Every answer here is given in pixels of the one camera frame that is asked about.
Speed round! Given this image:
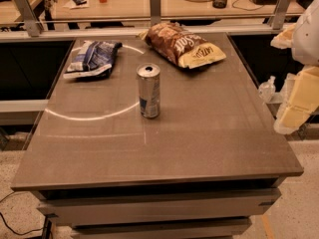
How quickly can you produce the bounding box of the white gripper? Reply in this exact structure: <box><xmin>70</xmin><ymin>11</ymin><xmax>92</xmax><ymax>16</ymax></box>
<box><xmin>270</xmin><ymin>0</ymin><xmax>319</xmax><ymax>134</ymax></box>

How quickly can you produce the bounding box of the black mesh pen cup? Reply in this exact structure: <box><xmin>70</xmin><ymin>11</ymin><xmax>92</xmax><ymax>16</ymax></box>
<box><xmin>212</xmin><ymin>0</ymin><xmax>228</xmax><ymax>9</ymax></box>

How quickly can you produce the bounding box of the black floor cable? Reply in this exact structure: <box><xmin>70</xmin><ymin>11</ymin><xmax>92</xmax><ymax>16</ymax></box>
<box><xmin>0</xmin><ymin>190</ymin><xmax>46</xmax><ymax>236</ymax></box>

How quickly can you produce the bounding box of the metal railing frame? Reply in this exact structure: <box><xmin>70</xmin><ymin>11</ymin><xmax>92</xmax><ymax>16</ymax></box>
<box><xmin>0</xmin><ymin>0</ymin><xmax>319</xmax><ymax>43</ymax></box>

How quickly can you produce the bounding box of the thin desk cable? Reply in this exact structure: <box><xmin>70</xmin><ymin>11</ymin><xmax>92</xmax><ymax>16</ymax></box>
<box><xmin>231</xmin><ymin>0</ymin><xmax>267</xmax><ymax>12</ymax></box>

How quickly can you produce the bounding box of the blue chip bag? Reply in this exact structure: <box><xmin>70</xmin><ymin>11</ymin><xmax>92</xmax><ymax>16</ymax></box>
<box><xmin>64</xmin><ymin>41</ymin><xmax>123</xmax><ymax>79</ymax></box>

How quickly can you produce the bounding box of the brown yellow chip bag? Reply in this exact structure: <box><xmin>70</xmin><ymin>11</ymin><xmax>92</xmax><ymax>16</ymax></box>
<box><xmin>139</xmin><ymin>23</ymin><xmax>226</xmax><ymax>69</ymax></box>

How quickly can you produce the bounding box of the silver blue redbull can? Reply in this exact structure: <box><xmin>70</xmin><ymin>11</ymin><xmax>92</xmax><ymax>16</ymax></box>
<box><xmin>137</xmin><ymin>63</ymin><xmax>160</xmax><ymax>119</ymax></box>

